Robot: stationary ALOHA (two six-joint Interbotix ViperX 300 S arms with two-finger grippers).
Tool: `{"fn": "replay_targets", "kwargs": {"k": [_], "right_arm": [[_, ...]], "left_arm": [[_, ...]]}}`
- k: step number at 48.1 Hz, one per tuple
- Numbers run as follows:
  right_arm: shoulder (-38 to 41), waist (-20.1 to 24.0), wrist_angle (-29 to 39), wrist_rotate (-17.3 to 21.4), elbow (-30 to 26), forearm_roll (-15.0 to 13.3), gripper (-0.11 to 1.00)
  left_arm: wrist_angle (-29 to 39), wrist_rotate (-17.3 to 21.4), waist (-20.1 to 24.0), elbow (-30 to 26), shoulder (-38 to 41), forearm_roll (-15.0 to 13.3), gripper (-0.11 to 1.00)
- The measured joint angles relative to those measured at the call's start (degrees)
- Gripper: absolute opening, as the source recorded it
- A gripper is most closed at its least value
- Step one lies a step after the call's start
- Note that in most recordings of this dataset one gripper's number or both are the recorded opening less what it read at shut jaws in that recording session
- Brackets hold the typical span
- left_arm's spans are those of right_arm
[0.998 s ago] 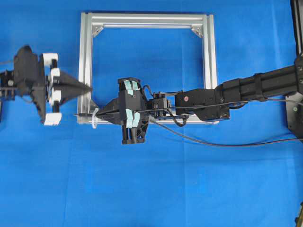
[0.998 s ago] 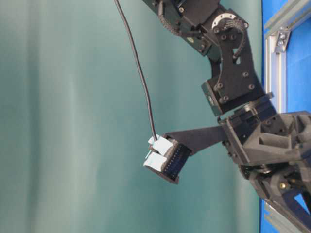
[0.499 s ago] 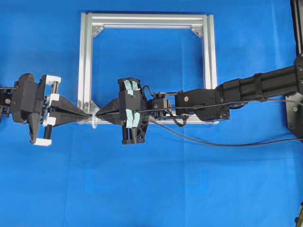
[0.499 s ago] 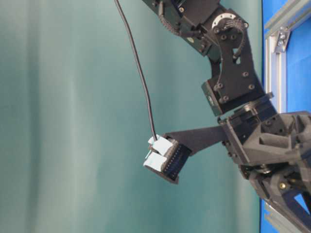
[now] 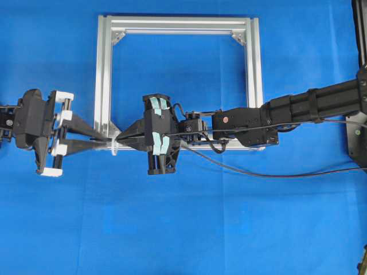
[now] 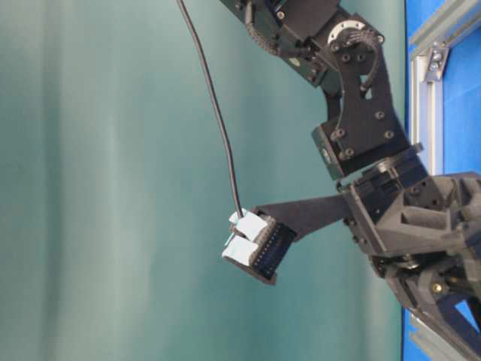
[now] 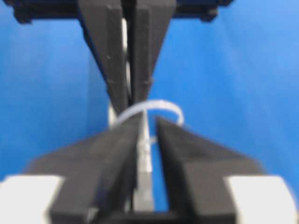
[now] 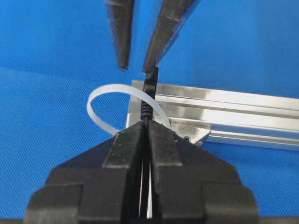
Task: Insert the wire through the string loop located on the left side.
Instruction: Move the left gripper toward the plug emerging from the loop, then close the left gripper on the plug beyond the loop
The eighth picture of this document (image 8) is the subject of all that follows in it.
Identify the aluminium extrusion frame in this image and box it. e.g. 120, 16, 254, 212
126, 80, 299, 151

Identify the silver corner bracket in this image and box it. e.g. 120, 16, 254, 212
171, 120, 211, 147

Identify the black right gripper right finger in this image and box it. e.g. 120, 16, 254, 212
148, 121, 258, 219

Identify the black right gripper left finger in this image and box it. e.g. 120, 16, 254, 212
25, 122, 144, 221

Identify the blue cloth mat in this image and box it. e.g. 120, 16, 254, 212
0, 0, 299, 219

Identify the white zip tie loop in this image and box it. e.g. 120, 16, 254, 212
86, 83, 172, 136

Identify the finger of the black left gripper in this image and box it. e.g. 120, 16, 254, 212
105, 0, 135, 70
142, 0, 200, 73

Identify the black usb cable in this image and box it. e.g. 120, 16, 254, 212
137, 66, 160, 219

